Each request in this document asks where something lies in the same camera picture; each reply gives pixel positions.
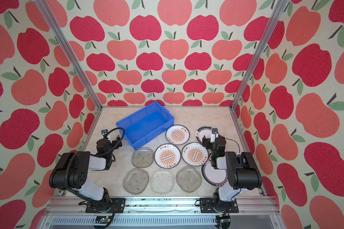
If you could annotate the blue plastic bin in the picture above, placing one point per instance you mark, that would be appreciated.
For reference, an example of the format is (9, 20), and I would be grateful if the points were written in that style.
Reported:
(143, 126)

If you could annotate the aluminium frame post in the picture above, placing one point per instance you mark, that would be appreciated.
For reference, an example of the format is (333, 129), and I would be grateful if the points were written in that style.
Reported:
(50, 19)
(273, 20)

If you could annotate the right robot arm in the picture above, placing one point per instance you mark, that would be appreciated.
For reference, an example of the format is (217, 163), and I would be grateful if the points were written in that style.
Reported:
(241, 170)

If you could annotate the sunburst plate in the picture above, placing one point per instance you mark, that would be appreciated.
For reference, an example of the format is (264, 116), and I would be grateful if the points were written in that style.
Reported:
(177, 135)
(167, 156)
(194, 154)

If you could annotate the right aluminium frame post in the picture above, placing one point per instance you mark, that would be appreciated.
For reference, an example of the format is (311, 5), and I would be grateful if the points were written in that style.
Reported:
(273, 20)

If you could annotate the left aluminium frame post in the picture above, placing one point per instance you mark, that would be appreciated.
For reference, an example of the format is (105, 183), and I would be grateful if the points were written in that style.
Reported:
(50, 19)

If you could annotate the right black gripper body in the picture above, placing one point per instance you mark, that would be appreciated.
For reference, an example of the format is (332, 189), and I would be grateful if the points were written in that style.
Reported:
(208, 142)

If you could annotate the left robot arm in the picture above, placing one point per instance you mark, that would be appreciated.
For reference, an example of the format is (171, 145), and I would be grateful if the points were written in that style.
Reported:
(71, 171)

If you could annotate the green striped plate far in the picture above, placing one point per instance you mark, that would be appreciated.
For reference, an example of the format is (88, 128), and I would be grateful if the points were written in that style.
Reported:
(203, 132)

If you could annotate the green striped plate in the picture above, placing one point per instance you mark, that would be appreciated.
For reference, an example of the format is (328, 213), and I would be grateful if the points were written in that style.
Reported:
(203, 132)
(213, 177)

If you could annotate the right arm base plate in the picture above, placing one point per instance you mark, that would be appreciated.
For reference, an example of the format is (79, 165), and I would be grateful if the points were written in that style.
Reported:
(209, 205)

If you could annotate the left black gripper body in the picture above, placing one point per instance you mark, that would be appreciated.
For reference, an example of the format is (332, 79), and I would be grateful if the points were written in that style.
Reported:
(114, 143)

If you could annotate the green striped plate near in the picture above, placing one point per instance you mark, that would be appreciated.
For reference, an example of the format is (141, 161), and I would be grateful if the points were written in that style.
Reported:
(213, 177)

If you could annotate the front aluminium rail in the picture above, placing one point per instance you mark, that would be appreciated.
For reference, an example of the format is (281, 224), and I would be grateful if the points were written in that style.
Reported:
(250, 212)

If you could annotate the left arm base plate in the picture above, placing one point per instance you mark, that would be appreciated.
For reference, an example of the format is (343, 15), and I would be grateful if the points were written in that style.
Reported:
(113, 205)

